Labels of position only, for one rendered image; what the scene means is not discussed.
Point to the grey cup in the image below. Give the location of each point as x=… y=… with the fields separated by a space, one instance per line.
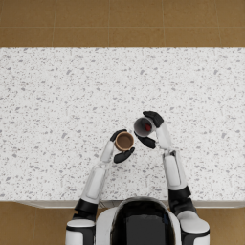
x=144 y=127

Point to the brown cup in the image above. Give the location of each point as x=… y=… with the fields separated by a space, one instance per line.
x=124 y=141

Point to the red berry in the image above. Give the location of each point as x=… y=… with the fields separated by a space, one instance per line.
x=148 y=127

